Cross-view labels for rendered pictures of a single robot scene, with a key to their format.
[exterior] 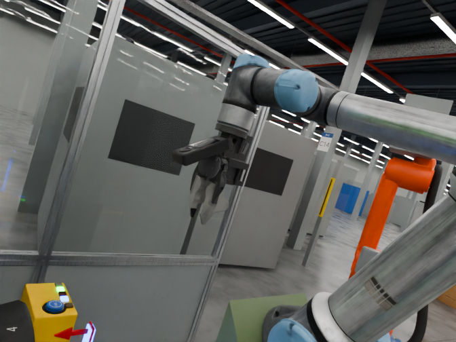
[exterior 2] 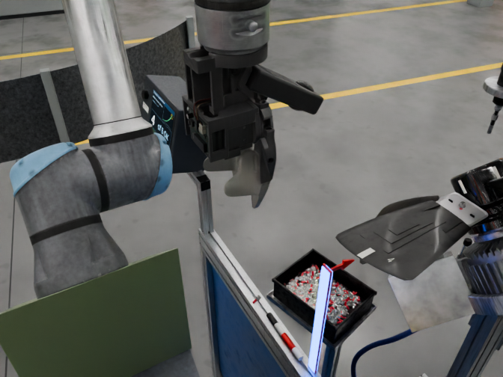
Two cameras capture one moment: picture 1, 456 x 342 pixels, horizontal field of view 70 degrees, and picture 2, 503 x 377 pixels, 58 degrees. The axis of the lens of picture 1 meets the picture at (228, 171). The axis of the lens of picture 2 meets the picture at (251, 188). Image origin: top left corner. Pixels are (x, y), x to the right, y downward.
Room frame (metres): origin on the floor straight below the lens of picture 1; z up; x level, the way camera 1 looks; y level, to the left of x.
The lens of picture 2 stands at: (1.16, 0.13, 1.80)
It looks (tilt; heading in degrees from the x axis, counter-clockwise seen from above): 38 degrees down; 192
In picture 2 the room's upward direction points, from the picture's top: straight up
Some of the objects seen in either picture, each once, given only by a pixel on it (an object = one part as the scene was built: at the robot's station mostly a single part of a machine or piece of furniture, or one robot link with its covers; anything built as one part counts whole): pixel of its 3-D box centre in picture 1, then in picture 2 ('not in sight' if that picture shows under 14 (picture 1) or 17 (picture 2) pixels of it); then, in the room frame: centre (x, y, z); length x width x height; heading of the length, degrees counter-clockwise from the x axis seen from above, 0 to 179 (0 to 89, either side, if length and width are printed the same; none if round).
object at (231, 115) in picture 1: (234, 119); (234, 25); (0.70, 0.02, 1.65); 0.08 x 0.08 x 0.05
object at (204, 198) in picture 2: not in sight; (205, 206); (0.19, -0.20, 0.96); 0.03 x 0.03 x 0.20; 41
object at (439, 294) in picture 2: not in sight; (431, 290); (0.41, 0.40, 0.98); 0.20 x 0.16 x 0.20; 41
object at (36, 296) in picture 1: (45, 315); not in sight; (0.81, 0.34, 1.02); 0.16 x 0.10 x 0.11; 41
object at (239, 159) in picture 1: (226, 155); (229, 97); (0.71, 0.01, 1.57); 0.09 x 0.08 x 0.12; 131
